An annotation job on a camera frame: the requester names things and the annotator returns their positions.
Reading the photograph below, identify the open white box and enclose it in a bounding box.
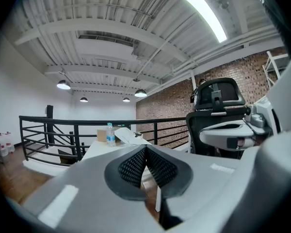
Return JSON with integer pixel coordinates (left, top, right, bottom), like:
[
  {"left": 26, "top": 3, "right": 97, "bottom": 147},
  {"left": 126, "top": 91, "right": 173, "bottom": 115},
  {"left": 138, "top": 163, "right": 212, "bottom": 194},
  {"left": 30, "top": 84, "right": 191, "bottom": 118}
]
[{"left": 114, "top": 127, "right": 151, "bottom": 146}]

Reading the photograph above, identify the open cardboard box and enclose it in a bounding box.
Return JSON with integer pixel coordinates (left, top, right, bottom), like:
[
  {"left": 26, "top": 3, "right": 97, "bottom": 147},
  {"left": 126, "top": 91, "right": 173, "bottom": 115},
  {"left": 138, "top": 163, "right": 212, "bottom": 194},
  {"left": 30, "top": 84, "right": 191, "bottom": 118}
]
[{"left": 96, "top": 129, "right": 108, "bottom": 143}]

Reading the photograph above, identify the white table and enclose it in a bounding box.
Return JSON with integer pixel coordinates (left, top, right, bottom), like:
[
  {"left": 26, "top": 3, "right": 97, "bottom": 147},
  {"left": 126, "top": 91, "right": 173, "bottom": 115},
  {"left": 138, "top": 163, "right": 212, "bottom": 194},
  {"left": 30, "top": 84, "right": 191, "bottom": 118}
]
[{"left": 81, "top": 139, "right": 151, "bottom": 162}]

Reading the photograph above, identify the clear plastic water bottle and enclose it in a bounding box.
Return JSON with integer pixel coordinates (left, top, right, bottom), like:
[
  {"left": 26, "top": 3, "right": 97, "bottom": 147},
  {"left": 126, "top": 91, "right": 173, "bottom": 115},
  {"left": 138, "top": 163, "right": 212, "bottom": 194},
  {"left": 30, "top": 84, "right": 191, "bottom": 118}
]
[{"left": 106, "top": 122, "right": 116, "bottom": 148}]

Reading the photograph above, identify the white jug red cap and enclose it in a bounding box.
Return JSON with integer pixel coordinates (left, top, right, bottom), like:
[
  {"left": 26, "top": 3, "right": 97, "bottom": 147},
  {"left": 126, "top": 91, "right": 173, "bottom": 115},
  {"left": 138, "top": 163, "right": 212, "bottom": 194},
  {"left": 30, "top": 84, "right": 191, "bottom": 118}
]
[
  {"left": 0, "top": 133, "right": 9, "bottom": 157},
  {"left": 5, "top": 131, "right": 16, "bottom": 154}
]

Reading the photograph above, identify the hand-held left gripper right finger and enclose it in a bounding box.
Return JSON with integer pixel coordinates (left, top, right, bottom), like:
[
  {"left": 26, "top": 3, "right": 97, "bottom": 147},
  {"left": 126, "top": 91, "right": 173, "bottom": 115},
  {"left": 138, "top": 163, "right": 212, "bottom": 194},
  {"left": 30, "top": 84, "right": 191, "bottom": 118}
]
[{"left": 146, "top": 128, "right": 291, "bottom": 233}]

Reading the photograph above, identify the black pillar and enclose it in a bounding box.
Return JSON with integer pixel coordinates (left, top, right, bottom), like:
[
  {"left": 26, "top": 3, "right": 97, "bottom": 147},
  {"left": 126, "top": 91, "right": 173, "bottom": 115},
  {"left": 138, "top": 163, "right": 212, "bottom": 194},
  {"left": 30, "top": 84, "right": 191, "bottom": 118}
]
[{"left": 46, "top": 104, "right": 55, "bottom": 144}]

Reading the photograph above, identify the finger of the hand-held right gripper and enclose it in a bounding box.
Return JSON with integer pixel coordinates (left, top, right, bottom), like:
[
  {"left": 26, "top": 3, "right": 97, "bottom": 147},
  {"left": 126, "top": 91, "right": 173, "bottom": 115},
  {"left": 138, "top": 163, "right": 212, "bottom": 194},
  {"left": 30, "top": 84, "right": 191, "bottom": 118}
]
[{"left": 199, "top": 119, "right": 256, "bottom": 151}]

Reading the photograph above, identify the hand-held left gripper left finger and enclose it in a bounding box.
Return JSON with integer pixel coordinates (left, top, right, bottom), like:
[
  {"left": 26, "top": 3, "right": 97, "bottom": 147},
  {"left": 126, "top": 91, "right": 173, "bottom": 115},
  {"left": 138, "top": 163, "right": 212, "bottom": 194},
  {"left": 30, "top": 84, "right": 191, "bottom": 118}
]
[{"left": 4, "top": 144, "right": 166, "bottom": 233}]

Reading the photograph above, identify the white ceiling tube light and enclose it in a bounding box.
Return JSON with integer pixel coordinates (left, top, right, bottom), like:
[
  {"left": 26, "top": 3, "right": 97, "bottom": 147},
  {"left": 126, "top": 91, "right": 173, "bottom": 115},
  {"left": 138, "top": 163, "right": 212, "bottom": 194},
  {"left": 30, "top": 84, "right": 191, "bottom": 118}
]
[{"left": 180, "top": 0, "right": 228, "bottom": 44}]

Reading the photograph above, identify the black office chair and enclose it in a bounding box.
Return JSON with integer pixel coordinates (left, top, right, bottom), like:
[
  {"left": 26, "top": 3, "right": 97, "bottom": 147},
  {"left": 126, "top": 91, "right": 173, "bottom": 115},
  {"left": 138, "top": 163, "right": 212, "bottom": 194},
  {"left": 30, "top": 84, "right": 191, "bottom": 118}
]
[{"left": 185, "top": 77, "right": 248, "bottom": 160}]

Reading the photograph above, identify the white metal shelf rack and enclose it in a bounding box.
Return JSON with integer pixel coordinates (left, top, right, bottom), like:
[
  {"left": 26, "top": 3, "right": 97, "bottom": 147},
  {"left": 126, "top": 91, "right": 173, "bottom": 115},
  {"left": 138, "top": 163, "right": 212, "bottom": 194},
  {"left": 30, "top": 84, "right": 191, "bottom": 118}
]
[{"left": 261, "top": 50, "right": 290, "bottom": 87}]

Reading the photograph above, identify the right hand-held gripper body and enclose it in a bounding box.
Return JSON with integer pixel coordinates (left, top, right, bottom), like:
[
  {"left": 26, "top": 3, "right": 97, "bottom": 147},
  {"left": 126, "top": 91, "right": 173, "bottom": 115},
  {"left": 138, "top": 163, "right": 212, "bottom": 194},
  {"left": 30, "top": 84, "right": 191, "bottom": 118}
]
[{"left": 243, "top": 46, "right": 291, "bottom": 147}]

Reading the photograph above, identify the flat brown cardboard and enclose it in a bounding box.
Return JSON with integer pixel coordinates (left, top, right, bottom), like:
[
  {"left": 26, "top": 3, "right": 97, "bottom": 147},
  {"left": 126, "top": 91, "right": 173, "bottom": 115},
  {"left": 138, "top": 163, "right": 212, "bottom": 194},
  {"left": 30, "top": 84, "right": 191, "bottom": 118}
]
[{"left": 58, "top": 149, "right": 76, "bottom": 165}]

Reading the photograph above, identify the black metal railing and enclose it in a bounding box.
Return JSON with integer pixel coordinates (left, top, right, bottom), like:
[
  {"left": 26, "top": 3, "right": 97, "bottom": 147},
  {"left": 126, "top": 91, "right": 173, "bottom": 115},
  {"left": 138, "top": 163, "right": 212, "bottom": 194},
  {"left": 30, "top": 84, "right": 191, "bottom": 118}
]
[{"left": 18, "top": 115, "right": 193, "bottom": 166}]

